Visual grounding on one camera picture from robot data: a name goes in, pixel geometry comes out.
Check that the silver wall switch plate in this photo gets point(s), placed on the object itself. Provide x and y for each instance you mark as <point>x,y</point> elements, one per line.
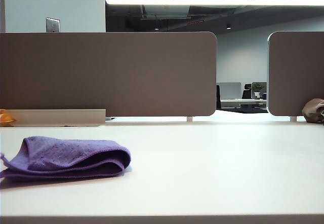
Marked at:
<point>53,25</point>

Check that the orange round object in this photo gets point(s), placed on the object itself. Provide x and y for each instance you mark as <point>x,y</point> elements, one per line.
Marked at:
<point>5,117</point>

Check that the green potted plant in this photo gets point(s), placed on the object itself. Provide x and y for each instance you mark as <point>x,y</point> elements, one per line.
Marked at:
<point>257,87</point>

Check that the crumpled brown fabric bag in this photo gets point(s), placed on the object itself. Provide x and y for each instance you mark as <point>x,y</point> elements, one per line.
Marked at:
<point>312,110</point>

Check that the purple microfiber cloth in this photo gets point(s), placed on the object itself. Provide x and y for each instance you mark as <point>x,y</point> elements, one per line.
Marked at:
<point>76,153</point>

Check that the white background desk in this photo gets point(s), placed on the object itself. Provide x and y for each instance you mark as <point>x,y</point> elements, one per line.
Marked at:
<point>240,102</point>

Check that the long white ceiling light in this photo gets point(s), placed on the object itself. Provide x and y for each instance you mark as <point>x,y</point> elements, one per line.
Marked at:
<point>215,2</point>

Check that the black office chair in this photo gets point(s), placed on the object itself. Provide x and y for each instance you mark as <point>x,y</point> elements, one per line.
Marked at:
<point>246,93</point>
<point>218,97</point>

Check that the grey background desk partition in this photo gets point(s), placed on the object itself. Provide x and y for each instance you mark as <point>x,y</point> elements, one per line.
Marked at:
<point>229,91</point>

